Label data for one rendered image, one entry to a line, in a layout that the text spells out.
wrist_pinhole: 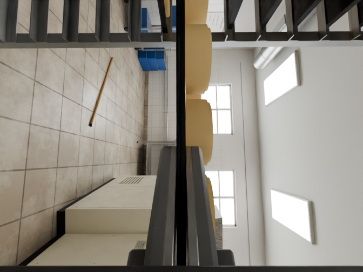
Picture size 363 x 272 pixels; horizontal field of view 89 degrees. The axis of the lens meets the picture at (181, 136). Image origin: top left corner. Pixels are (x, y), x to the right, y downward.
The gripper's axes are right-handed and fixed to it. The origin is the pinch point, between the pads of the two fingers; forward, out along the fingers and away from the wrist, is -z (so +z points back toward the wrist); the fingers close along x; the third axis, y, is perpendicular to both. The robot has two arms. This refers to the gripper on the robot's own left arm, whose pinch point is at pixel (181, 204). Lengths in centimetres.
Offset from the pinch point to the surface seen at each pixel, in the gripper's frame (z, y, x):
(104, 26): -57, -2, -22
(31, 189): -67, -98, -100
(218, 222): -64, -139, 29
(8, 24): -57, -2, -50
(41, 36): -54, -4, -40
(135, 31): -56, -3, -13
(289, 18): -57, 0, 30
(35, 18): -57, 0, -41
